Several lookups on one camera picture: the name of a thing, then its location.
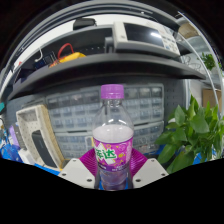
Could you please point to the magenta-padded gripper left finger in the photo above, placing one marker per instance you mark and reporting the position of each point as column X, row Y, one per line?
column 75, row 171

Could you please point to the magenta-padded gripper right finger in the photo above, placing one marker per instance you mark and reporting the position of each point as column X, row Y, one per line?
column 150, row 171

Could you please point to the clear bottle with purple cap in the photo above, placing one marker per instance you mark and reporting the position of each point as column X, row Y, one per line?
column 112, row 146

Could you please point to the wide grey drawer cabinet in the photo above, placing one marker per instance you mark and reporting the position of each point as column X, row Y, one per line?
column 73, row 143

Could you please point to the black rectangular case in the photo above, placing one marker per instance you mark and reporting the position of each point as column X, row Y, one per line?
column 43, row 148

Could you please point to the green potted plant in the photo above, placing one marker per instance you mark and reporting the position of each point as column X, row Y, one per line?
column 190, row 133

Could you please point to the grey small-parts drawer cabinet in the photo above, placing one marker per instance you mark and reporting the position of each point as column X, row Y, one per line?
column 73, row 110
column 146, row 103

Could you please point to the white perforated tray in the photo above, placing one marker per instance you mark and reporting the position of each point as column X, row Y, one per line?
column 40, row 120

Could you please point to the teal plastic bin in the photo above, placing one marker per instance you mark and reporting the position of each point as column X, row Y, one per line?
column 2, row 107

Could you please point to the dark grey shelf board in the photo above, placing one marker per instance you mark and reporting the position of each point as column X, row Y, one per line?
column 110, row 65

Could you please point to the yellow tool with red leads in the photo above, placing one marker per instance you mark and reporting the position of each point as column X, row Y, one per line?
column 71, row 57

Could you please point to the grey oscilloscope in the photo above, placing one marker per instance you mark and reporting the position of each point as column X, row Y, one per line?
column 143, row 35

